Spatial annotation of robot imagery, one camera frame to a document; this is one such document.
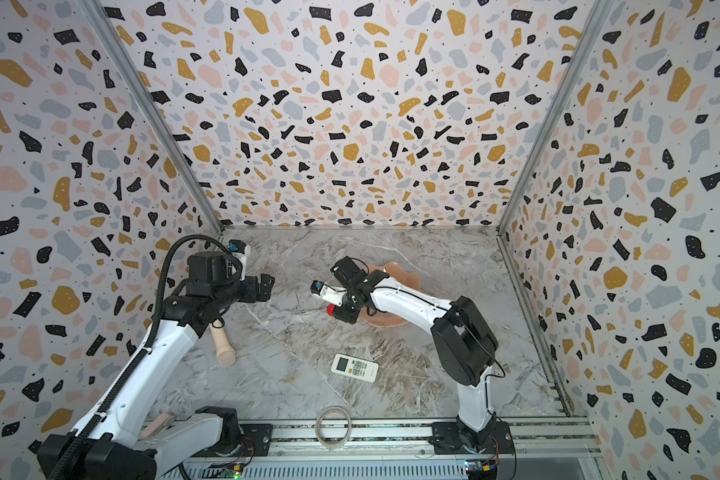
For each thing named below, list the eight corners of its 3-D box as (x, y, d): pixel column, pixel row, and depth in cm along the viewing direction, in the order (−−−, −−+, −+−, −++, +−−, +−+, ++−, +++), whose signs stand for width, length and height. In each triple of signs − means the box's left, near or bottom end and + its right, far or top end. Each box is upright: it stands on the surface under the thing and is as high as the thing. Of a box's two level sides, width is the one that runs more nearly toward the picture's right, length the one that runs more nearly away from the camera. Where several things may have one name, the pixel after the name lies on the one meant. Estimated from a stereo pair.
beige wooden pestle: (224, 371, 87) (217, 365, 83) (215, 331, 95) (209, 324, 91) (238, 364, 88) (232, 358, 85) (228, 325, 96) (222, 318, 93)
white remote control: (329, 372, 87) (328, 369, 86) (334, 355, 90) (334, 352, 89) (375, 383, 85) (375, 380, 84) (379, 366, 89) (379, 363, 87)
